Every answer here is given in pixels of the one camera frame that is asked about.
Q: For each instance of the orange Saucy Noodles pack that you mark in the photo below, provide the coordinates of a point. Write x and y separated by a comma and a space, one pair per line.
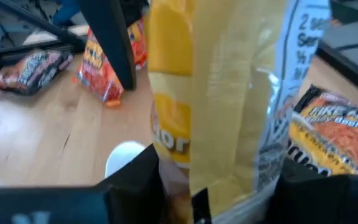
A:
98, 71

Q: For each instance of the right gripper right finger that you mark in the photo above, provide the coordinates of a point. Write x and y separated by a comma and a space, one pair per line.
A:
328, 202

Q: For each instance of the black Maruchan Fire pack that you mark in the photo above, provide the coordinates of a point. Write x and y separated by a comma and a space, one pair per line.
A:
33, 73
353, 137

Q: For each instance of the person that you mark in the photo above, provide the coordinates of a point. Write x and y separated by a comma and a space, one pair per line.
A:
65, 11

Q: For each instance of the yellow Maruchan ramen pack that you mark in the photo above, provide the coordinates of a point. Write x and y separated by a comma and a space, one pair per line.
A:
306, 146
222, 93

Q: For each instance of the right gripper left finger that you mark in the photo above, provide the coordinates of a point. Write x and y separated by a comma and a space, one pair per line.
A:
73, 205

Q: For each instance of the white plastic bin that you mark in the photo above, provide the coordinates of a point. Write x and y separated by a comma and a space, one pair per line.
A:
123, 155

